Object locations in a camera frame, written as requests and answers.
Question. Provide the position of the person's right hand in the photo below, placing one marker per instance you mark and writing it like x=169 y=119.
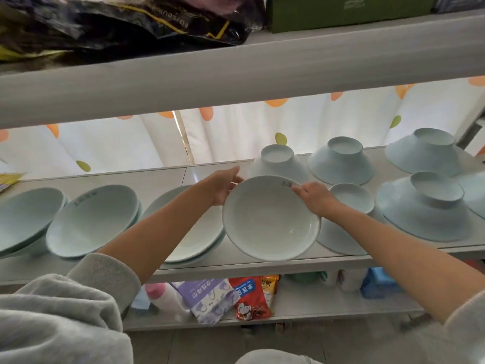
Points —
x=320 y=199

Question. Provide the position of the blue plastic packet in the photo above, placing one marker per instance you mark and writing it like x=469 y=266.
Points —
x=379 y=284

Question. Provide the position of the person's right thumb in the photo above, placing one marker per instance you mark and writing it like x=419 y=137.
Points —
x=301 y=188

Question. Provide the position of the person's right forearm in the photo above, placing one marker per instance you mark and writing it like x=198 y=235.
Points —
x=398 y=253

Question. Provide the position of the person's left forearm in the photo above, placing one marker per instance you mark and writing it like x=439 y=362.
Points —
x=159 y=231

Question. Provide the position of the pale blue ceramic bowl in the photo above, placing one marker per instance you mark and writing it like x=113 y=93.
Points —
x=271 y=219

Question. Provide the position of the white plastic container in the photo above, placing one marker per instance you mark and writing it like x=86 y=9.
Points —
x=350 y=279

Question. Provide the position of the green cardboard box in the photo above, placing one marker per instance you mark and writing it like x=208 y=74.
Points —
x=341 y=11

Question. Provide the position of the person's left thumb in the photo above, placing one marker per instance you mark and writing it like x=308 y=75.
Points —
x=234 y=182

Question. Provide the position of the orange snack packet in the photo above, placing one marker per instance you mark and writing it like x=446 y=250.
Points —
x=270 y=287

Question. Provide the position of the grey metal shelving rack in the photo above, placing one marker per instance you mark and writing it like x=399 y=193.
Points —
x=242 y=75

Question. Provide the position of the yellow paper packet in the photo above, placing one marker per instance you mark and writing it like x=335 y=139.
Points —
x=8 y=181

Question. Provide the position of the red snack packet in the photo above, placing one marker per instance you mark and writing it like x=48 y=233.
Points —
x=250 y=297

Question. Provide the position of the green round container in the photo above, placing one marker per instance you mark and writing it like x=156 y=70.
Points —
x=305 y=277

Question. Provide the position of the light blue packet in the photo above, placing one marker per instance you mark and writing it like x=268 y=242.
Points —
x=140 y=299

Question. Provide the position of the white bottle with pink cap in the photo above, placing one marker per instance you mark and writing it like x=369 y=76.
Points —
x=166 y=301

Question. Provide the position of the person's left hand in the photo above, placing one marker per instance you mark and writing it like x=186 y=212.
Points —
x=219 y=187

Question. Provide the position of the row of pale blue bowls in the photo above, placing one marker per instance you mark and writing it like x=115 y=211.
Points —
x=424 y=212

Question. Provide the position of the grey sweatshirt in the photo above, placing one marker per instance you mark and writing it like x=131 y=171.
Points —
x=57 y=318

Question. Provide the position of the purple and white packet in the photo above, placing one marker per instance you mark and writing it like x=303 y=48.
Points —
x=208 y=299

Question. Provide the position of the black plastic bag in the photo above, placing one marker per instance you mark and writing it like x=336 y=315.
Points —
x=113 y=22

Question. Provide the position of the white curtain with coloured spots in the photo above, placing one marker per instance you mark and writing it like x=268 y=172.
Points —
x=235 y=136

